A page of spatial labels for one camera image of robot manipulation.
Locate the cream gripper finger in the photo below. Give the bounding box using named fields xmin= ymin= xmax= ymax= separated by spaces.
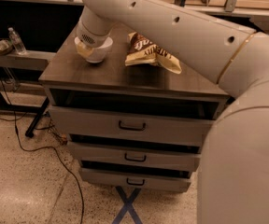
xmin=76 ymin=42 xmax=93 ymax=59

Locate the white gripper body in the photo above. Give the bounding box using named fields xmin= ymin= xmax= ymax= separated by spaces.
xmin=77 ymin=21 xmax=110 ymax=48

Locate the white ceramic bowl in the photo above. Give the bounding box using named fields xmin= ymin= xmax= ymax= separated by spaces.
xmin=74 ymin=37 xmax=113 ymax=63

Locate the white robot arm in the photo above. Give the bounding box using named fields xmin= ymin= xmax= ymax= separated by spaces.
xmin=78 ymin=0 xmax=269 ymax=224

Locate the grey side bench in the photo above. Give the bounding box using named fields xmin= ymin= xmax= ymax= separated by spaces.
xmin=0 ymin=50 xmax=55 ymax=71

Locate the brown yellow chip bag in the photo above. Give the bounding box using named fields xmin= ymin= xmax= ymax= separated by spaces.
xmin=125 ymin=32 xmax=182 ymax=74

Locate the clear plastic water bottle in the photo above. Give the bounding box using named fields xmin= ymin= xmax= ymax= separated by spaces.
xmin=8 ymin=27 xmax=26 ymax=55

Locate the small round tray with items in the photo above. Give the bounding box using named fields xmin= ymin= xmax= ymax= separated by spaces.
xmin=0 ymin=39 xmax=13 ymax=56

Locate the grey drawer cabinet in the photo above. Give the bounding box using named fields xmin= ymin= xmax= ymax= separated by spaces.
xmin=40 ymin=25 xmax=229 ymax=180

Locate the middle grey drawer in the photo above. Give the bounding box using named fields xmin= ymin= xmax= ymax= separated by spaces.
xmin=67 ymin=141 xmax=200 ymax=172

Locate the grey drawer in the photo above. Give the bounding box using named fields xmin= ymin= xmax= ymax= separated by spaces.
xmin=79 ymin=168 xmax=191 ymax=193
xmin=49 ymin=105 xmax=213 ymax=147
xmin=67 ymin=141 xmax=200 ymax=172

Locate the top grey drawer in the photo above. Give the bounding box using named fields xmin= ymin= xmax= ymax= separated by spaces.
xmin=49 ymin=105 xmax=213 ymax=147

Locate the bottom grey drawer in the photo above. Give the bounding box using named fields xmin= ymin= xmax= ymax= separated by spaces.
xmin=79 ymin=168 xmax=191 ymax=193

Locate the black floor cable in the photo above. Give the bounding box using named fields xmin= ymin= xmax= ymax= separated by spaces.
xmin=0 ymin=45 xmax=85 ymax=224

